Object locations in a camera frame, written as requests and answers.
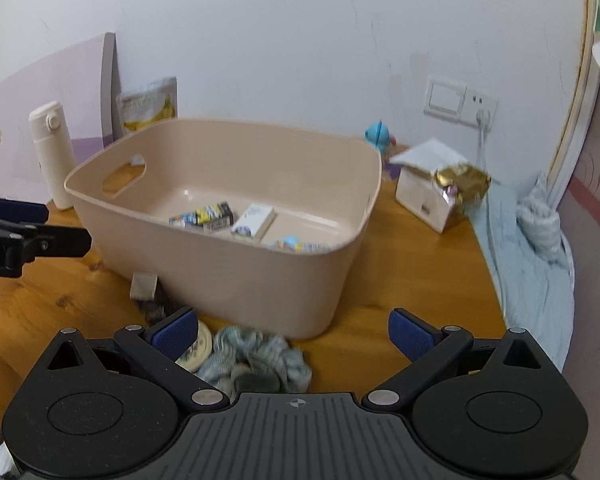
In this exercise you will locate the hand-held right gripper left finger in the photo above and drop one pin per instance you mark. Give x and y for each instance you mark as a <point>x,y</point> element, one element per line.
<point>175,334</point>

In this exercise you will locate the colourful tissue packet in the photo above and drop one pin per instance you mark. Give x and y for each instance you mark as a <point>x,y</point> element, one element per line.
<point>297,246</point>

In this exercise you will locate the white wall switch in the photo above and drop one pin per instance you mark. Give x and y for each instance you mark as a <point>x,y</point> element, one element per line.
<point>445,97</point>

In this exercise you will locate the black cube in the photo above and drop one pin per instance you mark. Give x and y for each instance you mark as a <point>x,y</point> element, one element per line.
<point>147,290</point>

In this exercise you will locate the green checked cloth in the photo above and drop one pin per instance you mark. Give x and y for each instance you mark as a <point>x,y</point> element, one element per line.
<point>260,360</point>

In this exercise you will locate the beige plastic storage bin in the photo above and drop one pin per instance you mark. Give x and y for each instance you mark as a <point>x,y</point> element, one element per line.
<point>260,280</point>

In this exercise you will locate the light blue blanket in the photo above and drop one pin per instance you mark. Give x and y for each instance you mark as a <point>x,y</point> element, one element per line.
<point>525,270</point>

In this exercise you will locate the gold foil bag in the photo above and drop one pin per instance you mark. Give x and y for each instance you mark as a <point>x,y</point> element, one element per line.
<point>462,185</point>

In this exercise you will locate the white cardboard box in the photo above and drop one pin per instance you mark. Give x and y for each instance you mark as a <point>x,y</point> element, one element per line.
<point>420,195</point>

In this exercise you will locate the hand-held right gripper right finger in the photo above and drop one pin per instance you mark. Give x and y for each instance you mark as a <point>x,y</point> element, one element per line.
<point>408,334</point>

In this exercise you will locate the yellow printed snack pouch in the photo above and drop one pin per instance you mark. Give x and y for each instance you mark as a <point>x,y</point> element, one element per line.
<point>147,105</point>

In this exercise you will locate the white paper sheet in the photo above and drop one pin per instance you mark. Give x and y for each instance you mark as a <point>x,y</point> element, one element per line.
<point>427,152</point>

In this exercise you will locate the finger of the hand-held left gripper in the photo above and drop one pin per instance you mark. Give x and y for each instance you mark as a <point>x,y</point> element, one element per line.
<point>22,211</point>
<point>62,244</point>

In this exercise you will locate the white wall socket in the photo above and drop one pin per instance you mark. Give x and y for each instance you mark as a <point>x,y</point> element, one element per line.
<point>480,102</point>

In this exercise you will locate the blue round toy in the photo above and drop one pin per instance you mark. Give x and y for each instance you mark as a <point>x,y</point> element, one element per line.
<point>379,136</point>

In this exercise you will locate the cream thermos bottle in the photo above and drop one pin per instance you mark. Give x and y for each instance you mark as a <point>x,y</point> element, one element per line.
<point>52,160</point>

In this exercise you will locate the round metal tin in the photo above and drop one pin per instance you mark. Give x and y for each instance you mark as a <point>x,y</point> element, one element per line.
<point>201,349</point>

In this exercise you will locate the colourful small carton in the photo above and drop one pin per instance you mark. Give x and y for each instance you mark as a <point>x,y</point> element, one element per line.
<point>205,216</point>

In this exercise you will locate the white small box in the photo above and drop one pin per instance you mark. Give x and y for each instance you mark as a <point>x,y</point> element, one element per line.
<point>254,221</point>

